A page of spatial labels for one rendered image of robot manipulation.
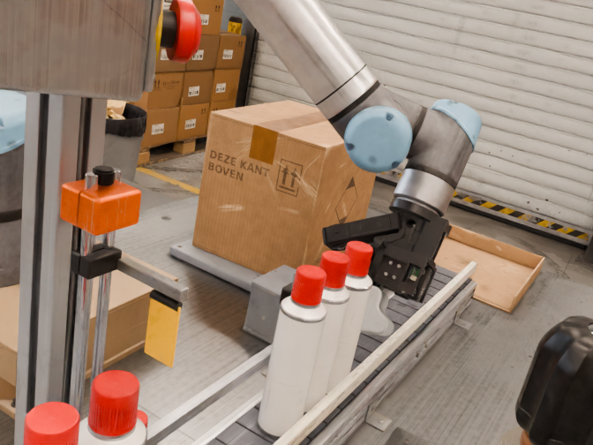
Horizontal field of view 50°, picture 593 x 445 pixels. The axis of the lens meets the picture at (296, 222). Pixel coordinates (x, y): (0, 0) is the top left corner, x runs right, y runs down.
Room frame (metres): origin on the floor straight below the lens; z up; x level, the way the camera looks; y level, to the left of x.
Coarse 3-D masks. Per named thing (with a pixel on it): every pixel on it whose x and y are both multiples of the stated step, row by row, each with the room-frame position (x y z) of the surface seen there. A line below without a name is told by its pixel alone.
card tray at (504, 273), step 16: (448, 240) 1.51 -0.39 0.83; (464, 240) 1.51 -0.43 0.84; (480, 240) 1.49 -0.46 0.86; (496, 240) 1.47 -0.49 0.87; (448, 256) 1.40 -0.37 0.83; (464, 256) 1.42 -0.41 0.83; (480, 256) 1.44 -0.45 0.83; (496, 256) 1.46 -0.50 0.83; (512, 256) 1.45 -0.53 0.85; (528, 256) 1.44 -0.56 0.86; (480, 272) 1.34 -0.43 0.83; (496, 272) 1.36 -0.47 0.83; (512, 272) 1.38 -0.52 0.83; (528, 272) 1.40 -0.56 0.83; (480, 288) 1.25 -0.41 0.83; (496, 288) 1.26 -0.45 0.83; (512, 288) 1.28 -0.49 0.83; (528, 288) 1.30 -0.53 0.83; (496, 304) 1.18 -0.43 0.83; (512, 304) 1.16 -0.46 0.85
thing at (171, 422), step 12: (252, 360) 0.61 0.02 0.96; (264, 360) 0.62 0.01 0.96; (240, 372) 0.59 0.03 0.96; (252, 372) 0.60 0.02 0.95; (216, 384) 0.56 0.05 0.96; (228, 384) 0.56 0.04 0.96; (204, 396) 0.53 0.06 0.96; (216, 396) 0.55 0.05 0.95; (180, 408) 0.51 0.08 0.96; (192, 408) 0.51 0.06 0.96; (204, 408) 0.53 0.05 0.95; (168, 420) 0.49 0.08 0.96; (180, 420) 0.50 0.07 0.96; (156, 432) 0.47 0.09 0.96; (168, 432) 0.48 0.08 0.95
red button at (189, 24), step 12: (180, 0) 0.39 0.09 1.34; (168, 12) 0.39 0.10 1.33; (180, 12) 0.39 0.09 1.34; (192, 12) 0.39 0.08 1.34; (168, 24) 0.39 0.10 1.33; (180, 24) 0.38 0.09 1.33; (192, 24) 0.38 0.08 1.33; (168, 36) 0.39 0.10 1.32; (180, 36) 0.38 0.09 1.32; (192, 36) 0.38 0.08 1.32; (168, 48) 0.40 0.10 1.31; (180, 48) 0.38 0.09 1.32; (192, 48) 0.39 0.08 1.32; (180, 60) 0.39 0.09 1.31
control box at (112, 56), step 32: (0, 0) 0.32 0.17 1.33; (32, 0) 0.33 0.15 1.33; (64, 0) 0.34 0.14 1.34; (96, 0) 0.34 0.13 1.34; (128, 0) 0.35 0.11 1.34; (160, 0) 0.36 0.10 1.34; (0, 32) 0.32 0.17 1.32; (32, 32) 0.33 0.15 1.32; (64, 32) 0.34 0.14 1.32; (96, 32) 0.34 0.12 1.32; (128, 32) 0.35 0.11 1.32; (160, 32) 0.36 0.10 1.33; (0, 64) 0.32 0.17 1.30; (32, 64) 0.33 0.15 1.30; (64, 64) 0.34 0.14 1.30; (96, 64) 0.34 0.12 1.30; (128, 64) 0.35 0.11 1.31; (96, 96) 0.35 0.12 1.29; (128, 96) 0.35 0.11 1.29
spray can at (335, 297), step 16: (336, 256) 0.67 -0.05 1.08; (336, 272) 0.65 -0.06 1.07; (336, 288) 0.65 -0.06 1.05; (336, 304) 0.64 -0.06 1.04; (336, 320) 0.65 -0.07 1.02; (336, 336) 0.65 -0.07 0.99; (320, 352) 0.64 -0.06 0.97; (320, 368) 0.65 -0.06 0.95; (320, 384) 0.65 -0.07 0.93; (320, 400) 0.65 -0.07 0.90
